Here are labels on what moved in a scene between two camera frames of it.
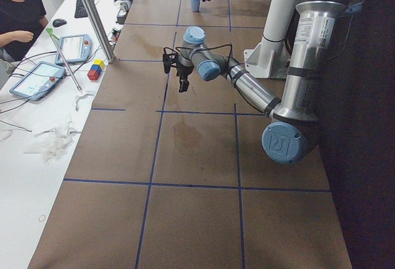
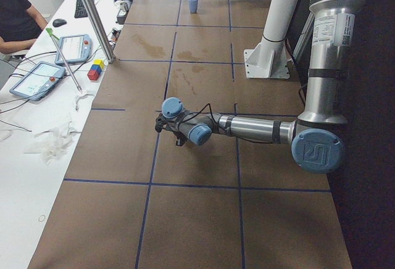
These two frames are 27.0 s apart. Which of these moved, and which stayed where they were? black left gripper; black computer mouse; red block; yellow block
Moved: black left gripper
Stayed: red block; yellow block; black computer mouse
